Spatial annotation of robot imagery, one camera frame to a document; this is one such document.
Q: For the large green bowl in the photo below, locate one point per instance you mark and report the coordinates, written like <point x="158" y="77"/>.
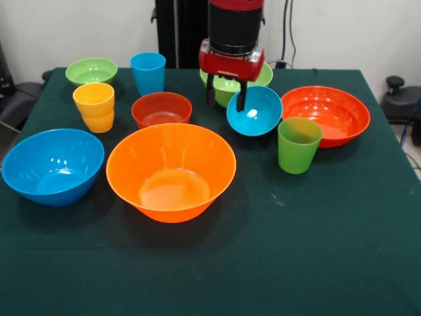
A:
<point x="223" y="90"/>

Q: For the small green bowl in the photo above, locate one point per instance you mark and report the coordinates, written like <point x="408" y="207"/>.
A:
<point x="89" y="77"/>

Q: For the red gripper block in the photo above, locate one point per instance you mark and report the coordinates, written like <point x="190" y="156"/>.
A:
<point x="230" y="64"/>

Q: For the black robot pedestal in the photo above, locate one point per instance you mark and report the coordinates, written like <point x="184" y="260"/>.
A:
<point x="184" y="33"/>

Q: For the wide red bowl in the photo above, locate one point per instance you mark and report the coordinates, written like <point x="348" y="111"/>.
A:
<point x="338" y="112"/>

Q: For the green cup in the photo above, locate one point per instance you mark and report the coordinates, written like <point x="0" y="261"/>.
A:
<point x="296" y="158"/>

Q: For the blue cup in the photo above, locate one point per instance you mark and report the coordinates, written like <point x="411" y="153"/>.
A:
<point x="148" y="82"/>

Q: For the yellow cup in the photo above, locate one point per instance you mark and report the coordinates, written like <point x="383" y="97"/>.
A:
<point x="97" y="118"/>

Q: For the small red bowl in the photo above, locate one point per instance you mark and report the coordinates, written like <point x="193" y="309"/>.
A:
<point x="158" y="113"/>

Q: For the large blue bowl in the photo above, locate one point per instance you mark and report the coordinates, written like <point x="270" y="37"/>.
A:
<point x="52" y="177"/>

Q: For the large orange bowl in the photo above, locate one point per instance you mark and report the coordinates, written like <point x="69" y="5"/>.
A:
<point x="158" y="151"/>

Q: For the dark green table cloth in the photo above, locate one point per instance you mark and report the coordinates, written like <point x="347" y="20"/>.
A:
<point x="296" y="230"/>

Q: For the small blue bowl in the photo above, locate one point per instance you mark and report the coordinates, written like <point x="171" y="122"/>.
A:
<point x="260" y="121"/>

